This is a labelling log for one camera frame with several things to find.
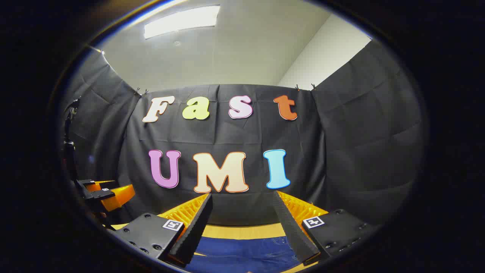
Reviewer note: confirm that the black backdrop cloth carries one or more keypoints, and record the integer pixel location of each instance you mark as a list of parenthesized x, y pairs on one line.
[(341, 151)]

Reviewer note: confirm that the ceiling light panel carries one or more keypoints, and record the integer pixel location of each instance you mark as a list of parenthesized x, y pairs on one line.
[(182, 21)]

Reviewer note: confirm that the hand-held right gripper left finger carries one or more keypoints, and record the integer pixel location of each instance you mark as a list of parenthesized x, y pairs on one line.
[(197, 231)]

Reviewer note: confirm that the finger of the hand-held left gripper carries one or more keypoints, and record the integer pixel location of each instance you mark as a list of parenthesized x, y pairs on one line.
[(119, 195), (99, 183)]

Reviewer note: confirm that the blue jeans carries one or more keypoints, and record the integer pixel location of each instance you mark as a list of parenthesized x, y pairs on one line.
[(242, 254)]

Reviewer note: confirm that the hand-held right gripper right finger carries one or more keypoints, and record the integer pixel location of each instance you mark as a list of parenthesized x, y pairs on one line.
[(291, 231)]

